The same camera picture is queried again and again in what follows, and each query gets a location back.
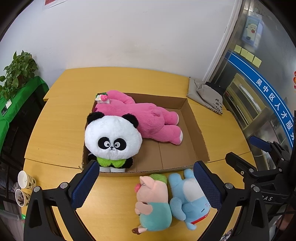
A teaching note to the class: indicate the wooden desk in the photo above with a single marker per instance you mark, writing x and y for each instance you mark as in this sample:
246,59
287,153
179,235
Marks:
138,78

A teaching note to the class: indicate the cartoon door poster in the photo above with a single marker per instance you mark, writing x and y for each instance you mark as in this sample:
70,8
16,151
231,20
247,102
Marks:
252,31

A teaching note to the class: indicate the small white card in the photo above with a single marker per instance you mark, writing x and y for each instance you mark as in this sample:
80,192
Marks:
8,103

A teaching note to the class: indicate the blue plush toy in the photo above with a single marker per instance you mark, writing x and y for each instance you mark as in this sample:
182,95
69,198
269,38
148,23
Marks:
185,199

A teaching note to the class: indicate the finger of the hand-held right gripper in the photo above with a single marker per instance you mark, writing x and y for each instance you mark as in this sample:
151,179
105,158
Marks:
240,165
260,142

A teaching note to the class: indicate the printed grey canvas bag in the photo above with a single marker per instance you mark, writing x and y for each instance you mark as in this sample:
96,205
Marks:
210,97

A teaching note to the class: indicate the large potted plant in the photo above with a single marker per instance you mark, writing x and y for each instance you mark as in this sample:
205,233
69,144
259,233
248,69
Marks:
20,67

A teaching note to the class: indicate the person's right forearm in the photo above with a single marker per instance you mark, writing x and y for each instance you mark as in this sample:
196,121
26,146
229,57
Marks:
289,220

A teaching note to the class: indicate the grey folded cloth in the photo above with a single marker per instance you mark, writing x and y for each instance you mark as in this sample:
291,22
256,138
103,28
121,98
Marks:
192,89

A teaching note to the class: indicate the yellow sticky note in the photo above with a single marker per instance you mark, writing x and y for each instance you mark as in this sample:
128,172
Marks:
250,55
237,48
256,61
244,51

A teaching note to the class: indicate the panda plush toy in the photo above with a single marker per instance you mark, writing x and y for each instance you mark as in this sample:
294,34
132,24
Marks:
113,134

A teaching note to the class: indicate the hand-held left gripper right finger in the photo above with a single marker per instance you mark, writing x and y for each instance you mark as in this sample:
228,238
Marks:
208,185

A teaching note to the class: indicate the white patterned cup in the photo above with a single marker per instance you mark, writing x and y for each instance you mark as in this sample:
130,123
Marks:
22,198
26,180

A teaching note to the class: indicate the green tablecloth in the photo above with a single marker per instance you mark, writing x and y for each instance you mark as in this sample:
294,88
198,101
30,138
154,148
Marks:
23,95

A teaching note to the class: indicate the blue door banner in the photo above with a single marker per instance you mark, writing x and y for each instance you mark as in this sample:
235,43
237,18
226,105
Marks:
261,83

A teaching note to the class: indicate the black storage crates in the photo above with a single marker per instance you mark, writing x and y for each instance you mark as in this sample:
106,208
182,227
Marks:
23,118

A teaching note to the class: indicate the pink pig plush toy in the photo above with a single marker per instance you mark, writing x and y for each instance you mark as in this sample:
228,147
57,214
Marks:
155,210

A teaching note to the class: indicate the cardboard box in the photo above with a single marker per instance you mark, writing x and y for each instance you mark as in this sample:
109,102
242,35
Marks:
175,148

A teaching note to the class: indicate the pink bear plush toy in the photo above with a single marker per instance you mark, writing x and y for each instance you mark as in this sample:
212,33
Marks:
152,120

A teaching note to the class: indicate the red wall notice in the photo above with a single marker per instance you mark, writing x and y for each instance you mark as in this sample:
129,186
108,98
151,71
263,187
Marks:
54,2

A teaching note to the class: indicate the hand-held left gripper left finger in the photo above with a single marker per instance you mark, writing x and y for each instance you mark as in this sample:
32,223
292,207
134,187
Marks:
84,183

